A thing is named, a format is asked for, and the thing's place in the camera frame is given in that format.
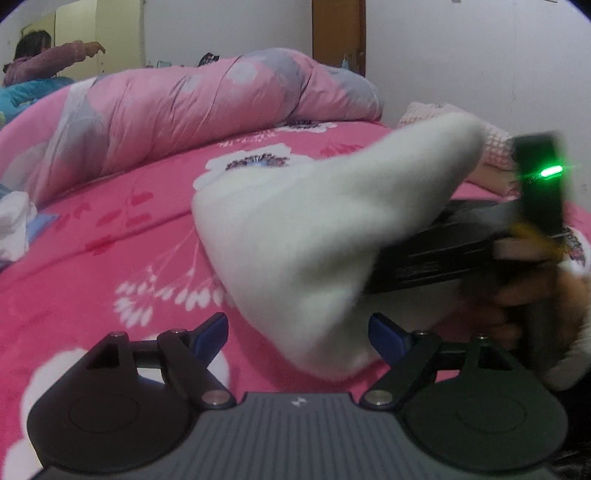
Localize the pink floral duvet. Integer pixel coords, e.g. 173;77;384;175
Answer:
0;48;384;204

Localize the cream white sweater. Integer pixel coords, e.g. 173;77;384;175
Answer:
191;113;488;381

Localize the white crumpled shirt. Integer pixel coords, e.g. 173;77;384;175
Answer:
0;191;38;261

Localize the person's right forearm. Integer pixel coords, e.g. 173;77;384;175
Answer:
542;314;591;393

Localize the pink checked knit sweater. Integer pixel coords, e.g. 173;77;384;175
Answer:
399;102;518;171

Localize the light blue cloth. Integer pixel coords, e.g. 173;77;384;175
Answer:
25;212;59;241

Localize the beige folded garment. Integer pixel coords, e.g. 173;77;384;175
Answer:
466;164;522;199

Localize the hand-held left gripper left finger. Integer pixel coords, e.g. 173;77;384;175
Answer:
85;312;236;409

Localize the pink floral bed blanket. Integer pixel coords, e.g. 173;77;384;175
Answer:
0;117;591;480

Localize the brown wooden door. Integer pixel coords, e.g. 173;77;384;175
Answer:
311;0;366;77

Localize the pale yellow wardrobe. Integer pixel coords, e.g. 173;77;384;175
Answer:
21;0;146;77

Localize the person's right hand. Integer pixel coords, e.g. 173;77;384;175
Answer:
464;265;585;357

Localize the teal printed pillow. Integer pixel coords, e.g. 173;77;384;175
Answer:
0;76;75;127

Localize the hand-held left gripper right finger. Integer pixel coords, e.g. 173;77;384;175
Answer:
360;313;525;411

